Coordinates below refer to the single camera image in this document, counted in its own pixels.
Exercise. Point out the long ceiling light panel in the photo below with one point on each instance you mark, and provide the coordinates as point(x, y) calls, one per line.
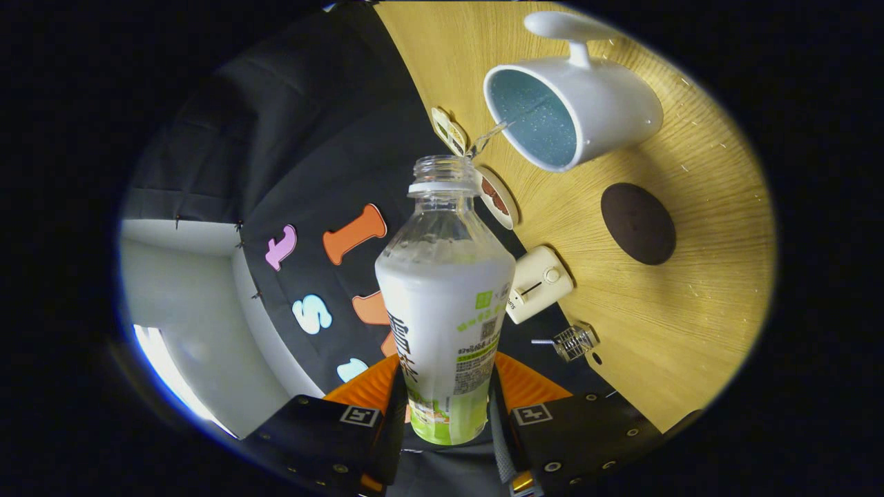
point(166, 366)

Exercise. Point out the wooden table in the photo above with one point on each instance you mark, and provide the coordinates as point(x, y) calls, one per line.
point(656, 331)

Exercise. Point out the clear bottle with white-green label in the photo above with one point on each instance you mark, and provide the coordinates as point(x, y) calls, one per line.
point(442, 310)

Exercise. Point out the white cup with blue inside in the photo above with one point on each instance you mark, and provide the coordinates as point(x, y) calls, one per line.
point(608, 103)

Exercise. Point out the clear juice stream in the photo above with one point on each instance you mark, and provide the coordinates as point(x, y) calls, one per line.
point(489, 135)

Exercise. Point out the white toaster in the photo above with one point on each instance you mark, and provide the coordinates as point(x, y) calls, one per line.
point(535, 286)

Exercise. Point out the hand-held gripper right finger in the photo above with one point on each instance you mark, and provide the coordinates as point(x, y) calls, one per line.
point(587, 431)

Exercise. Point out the white round plate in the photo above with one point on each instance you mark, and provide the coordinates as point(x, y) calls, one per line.
point(507, 214)

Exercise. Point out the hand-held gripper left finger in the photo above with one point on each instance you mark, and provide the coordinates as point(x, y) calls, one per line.
point(311, 435)

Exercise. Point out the dark brown round coaster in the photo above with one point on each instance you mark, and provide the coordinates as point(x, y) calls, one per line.
point(639, 224)

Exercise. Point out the white divided condiment dish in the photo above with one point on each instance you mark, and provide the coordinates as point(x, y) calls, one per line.
point(449, 131)

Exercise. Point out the red-brown food pieces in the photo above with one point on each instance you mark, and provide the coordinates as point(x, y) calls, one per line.
point(494, 195)

